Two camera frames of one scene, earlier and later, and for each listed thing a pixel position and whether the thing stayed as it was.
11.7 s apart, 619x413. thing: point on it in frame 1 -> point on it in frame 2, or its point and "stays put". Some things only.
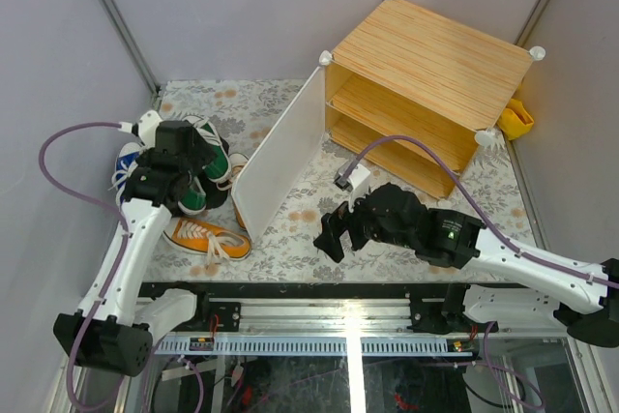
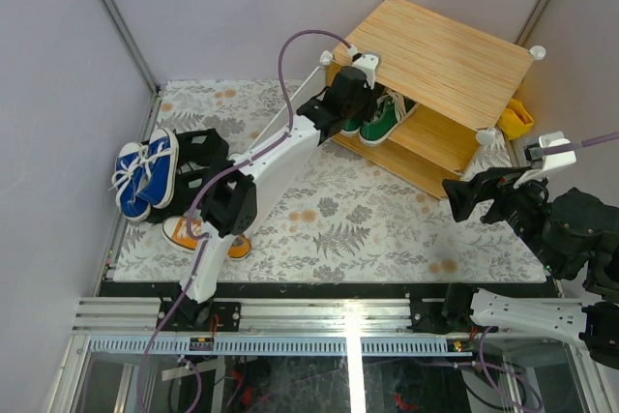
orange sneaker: x=217 y=245 stays put
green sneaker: x=193 y=201 -> x=393 y=109
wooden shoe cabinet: x=409 y=71 stays put
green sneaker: x=218 y=166 -> x=350 y=127
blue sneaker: x=126 y=161 stays put
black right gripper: x=333 y=225 -> x=460 y=193
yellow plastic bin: x=515 y=119 stays put
